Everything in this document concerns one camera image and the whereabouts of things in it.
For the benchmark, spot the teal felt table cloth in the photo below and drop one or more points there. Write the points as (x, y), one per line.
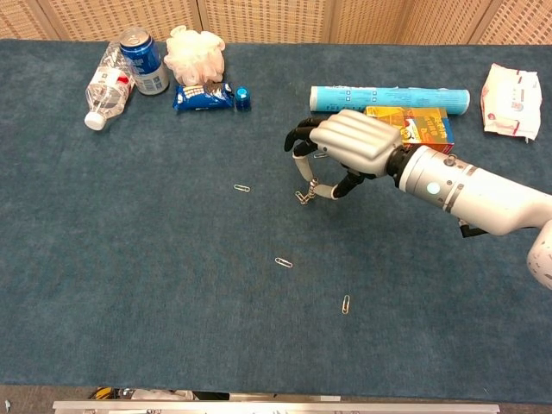
(172, 259)

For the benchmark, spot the light blue rolled tube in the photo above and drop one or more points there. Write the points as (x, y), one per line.
(388, 99)

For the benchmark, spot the white wet wipes pack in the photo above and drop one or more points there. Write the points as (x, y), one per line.
(511, 101)

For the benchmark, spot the aluminium profile rail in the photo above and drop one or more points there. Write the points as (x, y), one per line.
(259, 407)

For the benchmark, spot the blue cookie packet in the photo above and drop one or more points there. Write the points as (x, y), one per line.
(200, 97)

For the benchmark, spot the clear plastic water bottle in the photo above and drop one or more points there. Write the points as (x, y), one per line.
(108, 86)

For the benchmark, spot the small blue bottle cap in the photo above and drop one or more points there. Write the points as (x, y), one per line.
(242, 99)

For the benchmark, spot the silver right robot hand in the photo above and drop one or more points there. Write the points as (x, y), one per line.
(358, 140)

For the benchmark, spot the blue soda can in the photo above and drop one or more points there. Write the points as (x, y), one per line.
(144, 64)

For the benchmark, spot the yellow object under table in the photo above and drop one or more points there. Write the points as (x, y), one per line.
(103, 393)

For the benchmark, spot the orange yellow carton box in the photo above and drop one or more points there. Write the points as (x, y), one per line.
(427, 125)

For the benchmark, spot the woven wicker folding screen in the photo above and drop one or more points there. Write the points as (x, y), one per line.
(267, 19)

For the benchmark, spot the white mesh bath sponge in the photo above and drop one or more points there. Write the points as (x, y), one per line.
(194, 56)

